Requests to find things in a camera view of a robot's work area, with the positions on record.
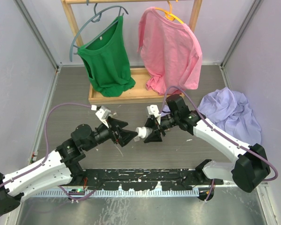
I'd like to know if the green t-shirt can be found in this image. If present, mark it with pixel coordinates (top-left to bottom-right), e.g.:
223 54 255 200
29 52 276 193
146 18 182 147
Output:
77 15 136 97

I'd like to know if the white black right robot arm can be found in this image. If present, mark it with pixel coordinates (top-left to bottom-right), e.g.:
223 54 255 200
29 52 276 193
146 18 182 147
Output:
136 94 270 193

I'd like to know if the lavender crumpled cloth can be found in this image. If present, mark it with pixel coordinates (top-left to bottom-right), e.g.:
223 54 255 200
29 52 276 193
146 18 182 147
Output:
163 87 262 146

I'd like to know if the wooden clothes rack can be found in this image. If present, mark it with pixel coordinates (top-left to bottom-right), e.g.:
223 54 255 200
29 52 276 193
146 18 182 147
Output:
74 0 202 104

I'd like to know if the white slotted cable duct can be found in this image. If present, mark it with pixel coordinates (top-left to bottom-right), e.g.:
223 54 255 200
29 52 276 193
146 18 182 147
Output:
32 187 199 198

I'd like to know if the grey-blue clothes hanger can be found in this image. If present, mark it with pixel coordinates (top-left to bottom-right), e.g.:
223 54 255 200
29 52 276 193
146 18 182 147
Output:
61 0 130 63

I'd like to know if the pink t-shirt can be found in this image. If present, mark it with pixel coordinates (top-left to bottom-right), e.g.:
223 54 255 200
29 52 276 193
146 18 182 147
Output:
138 7 202 95

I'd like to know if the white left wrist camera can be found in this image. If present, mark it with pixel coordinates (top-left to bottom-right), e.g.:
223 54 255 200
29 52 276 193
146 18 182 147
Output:
91 105 111 128

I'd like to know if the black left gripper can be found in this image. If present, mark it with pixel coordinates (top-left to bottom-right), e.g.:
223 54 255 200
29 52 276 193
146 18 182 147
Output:
84 116 138 151

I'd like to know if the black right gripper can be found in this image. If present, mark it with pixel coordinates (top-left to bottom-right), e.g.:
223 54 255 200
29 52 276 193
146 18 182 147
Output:
141 112 179 143

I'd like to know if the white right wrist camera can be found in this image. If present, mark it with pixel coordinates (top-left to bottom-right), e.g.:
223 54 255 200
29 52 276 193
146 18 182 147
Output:
147 105 161 118

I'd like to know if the white capped pill bottle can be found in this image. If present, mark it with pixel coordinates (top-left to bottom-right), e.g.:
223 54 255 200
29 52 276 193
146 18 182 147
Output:
141 127 153 139

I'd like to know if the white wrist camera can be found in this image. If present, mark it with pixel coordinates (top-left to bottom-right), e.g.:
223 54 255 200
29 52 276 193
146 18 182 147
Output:
147 105 161 118
91 105 111 128

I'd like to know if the aluminium frame rail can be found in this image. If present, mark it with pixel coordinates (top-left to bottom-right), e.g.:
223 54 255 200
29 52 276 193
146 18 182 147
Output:
13 168 269 188

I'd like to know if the white pill bottle cap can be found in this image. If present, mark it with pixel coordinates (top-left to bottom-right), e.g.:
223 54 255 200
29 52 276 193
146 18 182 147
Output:
135 127 142 138

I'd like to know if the yellow clothes hanger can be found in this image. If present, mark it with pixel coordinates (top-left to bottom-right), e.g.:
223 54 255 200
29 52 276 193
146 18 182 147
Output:
155 0 184 24

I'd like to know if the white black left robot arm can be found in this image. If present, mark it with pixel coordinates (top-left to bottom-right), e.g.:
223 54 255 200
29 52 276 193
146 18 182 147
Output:
0 117 138 216

